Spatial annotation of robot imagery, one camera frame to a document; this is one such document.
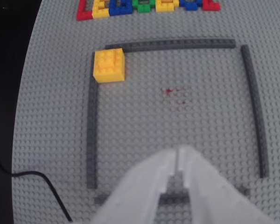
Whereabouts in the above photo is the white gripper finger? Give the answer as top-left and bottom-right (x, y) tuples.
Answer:
(90, 148), (178, 224)
(178, 146), (277, 224)

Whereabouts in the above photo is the yellow brick cube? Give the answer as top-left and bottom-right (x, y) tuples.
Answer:
(92, 47), (126, 84)

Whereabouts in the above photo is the grey studded baseplate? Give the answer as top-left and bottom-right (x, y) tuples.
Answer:
(11, 0), (280, 224)

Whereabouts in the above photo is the blue brick letter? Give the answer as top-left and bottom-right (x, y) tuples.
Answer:
(178, 0), (199, 12)
(108, 0), (134, 17)

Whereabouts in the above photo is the yellow brick letter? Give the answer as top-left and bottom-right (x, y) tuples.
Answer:
(154, 0), (181, 13)
(91, 0), (111, 20)

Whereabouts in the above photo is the green brick letter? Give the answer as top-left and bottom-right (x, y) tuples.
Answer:
(132, 0), (158, 14)

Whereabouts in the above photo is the red brick letter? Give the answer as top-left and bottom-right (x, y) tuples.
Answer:
(201, 0), (222, 12)
(76, 0), (94, 22)

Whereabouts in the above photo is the black cable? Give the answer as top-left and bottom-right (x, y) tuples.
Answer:
(0, 148), (73, 222)

